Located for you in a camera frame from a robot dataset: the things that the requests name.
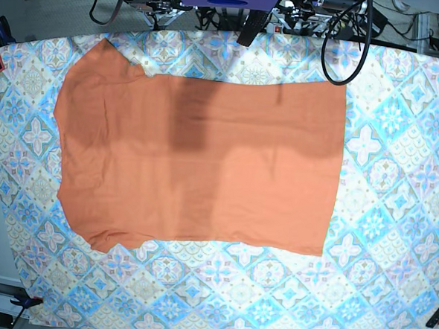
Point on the orange T-shirt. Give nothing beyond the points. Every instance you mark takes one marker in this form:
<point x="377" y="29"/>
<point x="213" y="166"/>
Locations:
<point x="177" y="158"/>

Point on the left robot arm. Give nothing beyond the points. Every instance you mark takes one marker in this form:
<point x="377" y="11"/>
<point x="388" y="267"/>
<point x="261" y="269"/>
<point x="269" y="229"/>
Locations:
<point x="310" y="17"/>

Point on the blue clamp bottom left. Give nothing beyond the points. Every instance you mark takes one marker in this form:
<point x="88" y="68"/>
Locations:
<point x="25" y="303"/>

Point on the power strip with red switch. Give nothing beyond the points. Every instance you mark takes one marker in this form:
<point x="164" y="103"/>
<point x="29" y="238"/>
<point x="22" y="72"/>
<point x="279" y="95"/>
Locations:
<point x="275" y="27"/>

